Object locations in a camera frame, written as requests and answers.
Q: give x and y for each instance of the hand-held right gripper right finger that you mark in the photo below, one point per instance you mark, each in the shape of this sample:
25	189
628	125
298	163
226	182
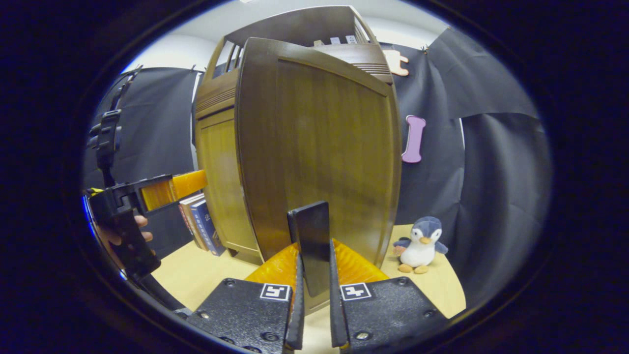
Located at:
336	319

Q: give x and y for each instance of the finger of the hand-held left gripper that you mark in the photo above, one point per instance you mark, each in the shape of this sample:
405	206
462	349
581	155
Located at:
186	183

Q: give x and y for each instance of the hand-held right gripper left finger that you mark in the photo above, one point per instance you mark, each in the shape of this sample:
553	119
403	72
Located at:
296	319

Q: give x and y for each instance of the wooden shoe cabinet door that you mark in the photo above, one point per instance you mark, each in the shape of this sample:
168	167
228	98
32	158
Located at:
324	137
221	177

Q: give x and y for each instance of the wooden double-door shoe cabinet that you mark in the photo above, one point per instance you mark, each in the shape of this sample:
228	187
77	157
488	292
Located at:
319	137

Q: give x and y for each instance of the red-brown book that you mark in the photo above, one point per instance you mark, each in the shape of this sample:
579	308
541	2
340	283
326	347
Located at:
183	214

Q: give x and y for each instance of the blue book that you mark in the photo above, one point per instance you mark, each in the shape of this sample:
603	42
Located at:
206	226

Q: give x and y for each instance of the penguin plush toy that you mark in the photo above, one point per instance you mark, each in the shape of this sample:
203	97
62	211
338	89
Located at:
421	243

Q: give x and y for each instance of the black backdrop cloth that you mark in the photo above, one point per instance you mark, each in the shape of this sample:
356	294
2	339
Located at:
491	172

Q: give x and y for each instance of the white upright book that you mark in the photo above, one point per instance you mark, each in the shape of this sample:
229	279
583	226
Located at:
351	39

